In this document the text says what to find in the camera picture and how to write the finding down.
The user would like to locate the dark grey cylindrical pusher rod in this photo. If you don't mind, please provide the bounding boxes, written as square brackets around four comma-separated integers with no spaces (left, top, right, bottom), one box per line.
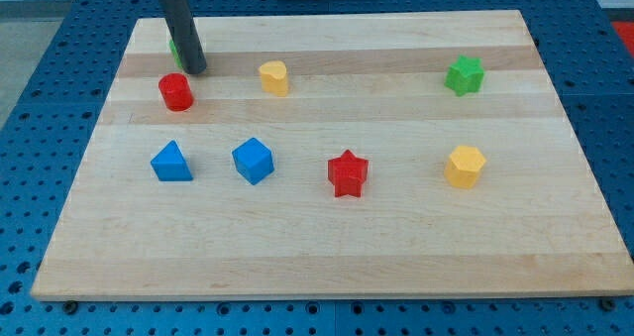
[159,0,207,74]

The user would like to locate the yellow heart block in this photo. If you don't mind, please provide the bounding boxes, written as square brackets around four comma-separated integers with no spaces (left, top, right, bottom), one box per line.
[259,60,289,97]

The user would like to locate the red star block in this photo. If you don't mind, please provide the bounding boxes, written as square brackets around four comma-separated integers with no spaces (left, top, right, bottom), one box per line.
[328,150,370,197]

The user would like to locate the green star block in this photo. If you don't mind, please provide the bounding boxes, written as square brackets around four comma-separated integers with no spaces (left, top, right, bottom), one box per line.
[444,55,485,96]

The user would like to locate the green block behind rod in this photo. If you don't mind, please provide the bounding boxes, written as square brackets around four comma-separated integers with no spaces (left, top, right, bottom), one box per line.
[168,39,183,70]

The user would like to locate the red cylinder block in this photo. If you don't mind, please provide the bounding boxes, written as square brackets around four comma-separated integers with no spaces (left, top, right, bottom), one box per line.
[158,72,194,112]

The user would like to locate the blue triangle block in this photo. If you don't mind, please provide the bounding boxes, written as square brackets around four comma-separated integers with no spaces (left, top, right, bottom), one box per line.
[151,140,193,181]

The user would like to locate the blue cube block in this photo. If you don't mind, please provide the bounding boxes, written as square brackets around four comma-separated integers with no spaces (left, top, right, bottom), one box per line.
[232,138,274,185]

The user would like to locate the light wooden board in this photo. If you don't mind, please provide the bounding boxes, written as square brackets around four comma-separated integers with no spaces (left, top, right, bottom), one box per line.
[31,10,633,301]

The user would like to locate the yellow hexagon block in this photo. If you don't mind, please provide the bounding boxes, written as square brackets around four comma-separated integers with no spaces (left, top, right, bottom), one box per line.
[444,146,486,189]

